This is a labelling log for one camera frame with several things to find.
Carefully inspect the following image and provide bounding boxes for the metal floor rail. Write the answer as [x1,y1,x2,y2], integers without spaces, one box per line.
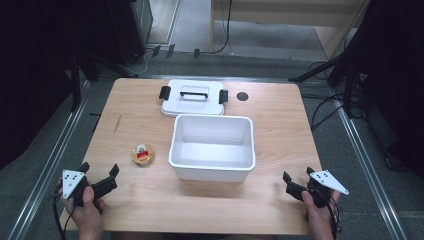
[7,79,92,240]
[329,87,409,240]

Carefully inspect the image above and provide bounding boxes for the black metal stand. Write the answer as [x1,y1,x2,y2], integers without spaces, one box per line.
[66,46,138,114]

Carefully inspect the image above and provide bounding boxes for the black cabinet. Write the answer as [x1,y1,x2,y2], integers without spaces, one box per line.
[105,0,154,67]

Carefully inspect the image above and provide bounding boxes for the person's left hand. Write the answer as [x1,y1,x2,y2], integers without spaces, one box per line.
[58,185,106,240]

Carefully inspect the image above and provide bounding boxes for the round packaged snack cake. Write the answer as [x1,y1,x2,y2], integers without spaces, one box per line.
[130,143,156,167]

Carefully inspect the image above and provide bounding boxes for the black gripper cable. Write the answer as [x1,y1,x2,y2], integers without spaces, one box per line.
[325,191,344,240]
[51,185,78,240]

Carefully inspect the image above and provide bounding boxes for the black tripod stand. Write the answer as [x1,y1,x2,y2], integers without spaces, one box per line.
[287,0,374,118]

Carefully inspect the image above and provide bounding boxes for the white lid with black handle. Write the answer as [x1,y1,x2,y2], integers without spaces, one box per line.
[158,78,230,118]

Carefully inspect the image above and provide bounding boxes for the light wooden bench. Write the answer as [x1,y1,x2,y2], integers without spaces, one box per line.
[209,0,372,62]

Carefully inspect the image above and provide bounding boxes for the black hanging cable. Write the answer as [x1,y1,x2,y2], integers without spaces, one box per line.
[211,0,234,56]

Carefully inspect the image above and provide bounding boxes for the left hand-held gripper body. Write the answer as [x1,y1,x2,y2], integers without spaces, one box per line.
[61,168,118,208]

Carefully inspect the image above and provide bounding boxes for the white plastic storage box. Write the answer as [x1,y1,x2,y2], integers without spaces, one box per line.
[167,113,257,184]

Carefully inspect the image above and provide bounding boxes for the black floor cables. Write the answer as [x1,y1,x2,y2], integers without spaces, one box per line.
[299,59,368,132]

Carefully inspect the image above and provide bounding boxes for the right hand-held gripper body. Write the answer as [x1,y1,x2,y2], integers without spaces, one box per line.
[285,169,350,210]

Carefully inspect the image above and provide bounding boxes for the black curtain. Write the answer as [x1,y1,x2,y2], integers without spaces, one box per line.
[343,0,424,181]
[0,0,134,172]

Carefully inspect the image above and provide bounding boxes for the white floor cable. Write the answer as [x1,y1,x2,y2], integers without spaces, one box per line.
[130,16,160,76]

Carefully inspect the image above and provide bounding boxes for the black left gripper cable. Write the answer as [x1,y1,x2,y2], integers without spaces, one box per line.
[51,185,78,240]

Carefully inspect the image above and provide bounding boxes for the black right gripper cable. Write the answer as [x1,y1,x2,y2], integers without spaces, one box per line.
[325,191,344,240]

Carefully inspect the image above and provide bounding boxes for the person's right hand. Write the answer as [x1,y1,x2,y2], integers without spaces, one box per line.
[300,189,342,240]

